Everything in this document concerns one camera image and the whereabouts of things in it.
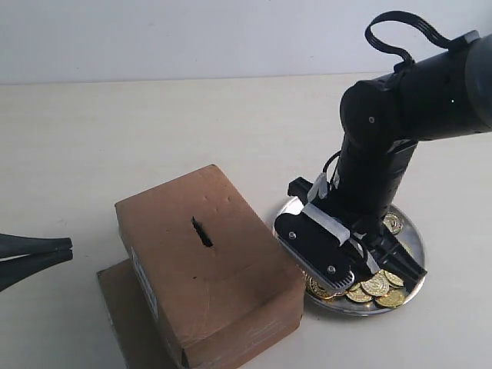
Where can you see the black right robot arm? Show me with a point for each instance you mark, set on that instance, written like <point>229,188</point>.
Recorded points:
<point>445,96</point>

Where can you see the brown cardboard slot box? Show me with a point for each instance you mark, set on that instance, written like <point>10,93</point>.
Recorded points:
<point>205,283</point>

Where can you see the gold coin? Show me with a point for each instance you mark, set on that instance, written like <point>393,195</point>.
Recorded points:
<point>392,299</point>
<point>359,296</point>
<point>377,286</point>
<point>393,223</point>

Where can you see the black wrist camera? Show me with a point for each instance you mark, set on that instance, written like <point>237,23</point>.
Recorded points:
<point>304,190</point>

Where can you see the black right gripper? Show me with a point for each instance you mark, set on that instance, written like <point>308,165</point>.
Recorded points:
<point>341,238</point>

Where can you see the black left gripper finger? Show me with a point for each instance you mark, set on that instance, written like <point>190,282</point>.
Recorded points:
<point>12,245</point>
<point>17,269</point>

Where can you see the round silver metal plate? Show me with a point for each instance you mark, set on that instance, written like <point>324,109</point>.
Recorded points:
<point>408,236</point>

